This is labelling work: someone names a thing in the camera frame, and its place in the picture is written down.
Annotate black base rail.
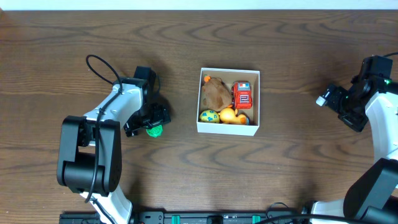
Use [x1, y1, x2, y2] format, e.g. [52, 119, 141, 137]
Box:
[59, 208, 295, 224]

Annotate green ball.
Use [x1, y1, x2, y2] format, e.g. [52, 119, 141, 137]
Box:
[146, 125, 163, 138]

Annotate yellow ball with blue letters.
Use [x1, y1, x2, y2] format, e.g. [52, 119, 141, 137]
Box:
[199, 110, 220, 123]

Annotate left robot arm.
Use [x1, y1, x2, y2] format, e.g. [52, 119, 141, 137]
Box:
[57, 67, 170, 223]

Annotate brown plush bear with orange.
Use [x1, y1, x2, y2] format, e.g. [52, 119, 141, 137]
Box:
[201, 75, 233, 111]

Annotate orange rubber duck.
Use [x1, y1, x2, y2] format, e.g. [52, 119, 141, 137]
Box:
[218, 108, 249, 125]

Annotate red toy truck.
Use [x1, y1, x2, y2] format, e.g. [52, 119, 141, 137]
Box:
[231, 82, 252, 110]

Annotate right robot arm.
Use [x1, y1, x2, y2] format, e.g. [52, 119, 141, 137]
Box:
[306, 54, 397, 224]

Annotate white cardboard box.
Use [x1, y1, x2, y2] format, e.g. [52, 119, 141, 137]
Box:
[197, 68, 260, 136]

